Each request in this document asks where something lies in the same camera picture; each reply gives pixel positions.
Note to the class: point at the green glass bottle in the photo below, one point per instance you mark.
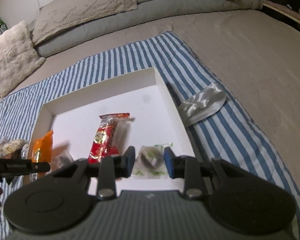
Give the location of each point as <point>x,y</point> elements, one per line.
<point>3,26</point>

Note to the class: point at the grey folded duvet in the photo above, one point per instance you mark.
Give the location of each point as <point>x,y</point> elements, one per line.
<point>148,10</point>

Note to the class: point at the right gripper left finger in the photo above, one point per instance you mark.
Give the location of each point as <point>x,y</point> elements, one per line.
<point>110,169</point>

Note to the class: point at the red rice cracker packet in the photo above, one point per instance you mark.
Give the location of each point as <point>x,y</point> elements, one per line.
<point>103,140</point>

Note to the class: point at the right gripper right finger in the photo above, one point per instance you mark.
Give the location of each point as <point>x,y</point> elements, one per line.
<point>187,168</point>

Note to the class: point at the green white snack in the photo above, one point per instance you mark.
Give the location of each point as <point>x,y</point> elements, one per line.
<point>150,163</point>

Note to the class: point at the orange snack packet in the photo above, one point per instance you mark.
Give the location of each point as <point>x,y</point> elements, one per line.
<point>42,149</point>

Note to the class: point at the left beige quilted pillow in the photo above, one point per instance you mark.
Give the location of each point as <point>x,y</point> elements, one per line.
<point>59,15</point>

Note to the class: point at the yellow patterned white packet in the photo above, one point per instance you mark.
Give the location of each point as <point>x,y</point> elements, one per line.
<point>13,149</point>

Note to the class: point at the fluffy white cushion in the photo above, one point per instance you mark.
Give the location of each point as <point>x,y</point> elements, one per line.
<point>18,58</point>

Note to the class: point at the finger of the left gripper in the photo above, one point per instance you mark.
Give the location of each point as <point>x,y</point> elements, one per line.
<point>41,167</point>

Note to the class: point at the silver ribbon piece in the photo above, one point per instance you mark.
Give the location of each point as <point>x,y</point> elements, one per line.
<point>202,105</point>

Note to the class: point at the small silver snack packet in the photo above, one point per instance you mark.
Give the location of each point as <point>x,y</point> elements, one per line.
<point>60,156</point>

